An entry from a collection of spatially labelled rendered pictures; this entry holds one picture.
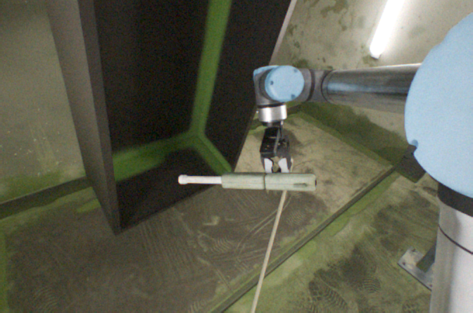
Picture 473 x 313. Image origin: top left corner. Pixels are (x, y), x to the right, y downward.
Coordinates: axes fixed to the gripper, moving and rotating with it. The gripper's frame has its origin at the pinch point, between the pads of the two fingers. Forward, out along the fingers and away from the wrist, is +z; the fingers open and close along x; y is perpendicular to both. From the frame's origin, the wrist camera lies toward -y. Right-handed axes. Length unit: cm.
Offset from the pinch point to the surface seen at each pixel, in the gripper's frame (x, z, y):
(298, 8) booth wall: 17, -102, 204
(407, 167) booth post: -66, 54, 169
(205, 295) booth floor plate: 46, 65, 13
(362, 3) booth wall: -38, -86, 173
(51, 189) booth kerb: 144, 13, 13
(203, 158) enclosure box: 51, 3, 39
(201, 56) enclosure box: 36, -48, 27
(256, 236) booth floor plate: 32, 57, 53
